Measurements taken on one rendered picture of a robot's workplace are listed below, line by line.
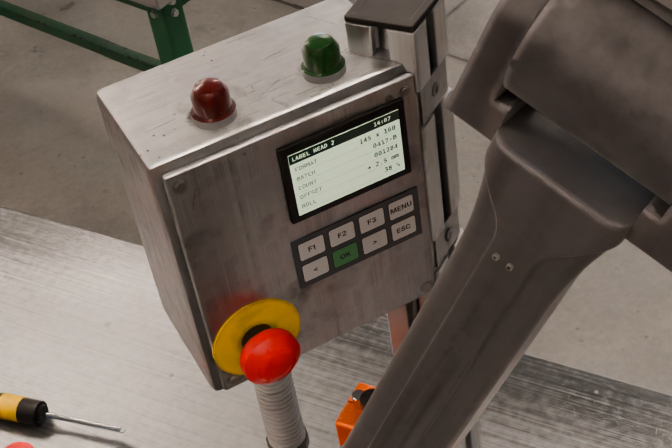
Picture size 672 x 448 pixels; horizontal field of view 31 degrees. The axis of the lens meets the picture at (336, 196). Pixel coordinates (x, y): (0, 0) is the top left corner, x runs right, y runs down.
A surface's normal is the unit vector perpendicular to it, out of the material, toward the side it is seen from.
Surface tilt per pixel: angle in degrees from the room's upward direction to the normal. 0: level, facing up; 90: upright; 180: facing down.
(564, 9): 37
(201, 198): 90
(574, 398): 0
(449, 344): 81
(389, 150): 90
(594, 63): 57
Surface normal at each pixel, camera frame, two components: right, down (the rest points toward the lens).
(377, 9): -0.13, -0.75
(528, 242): -0.57, 0.47
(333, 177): 0.46, 0.53
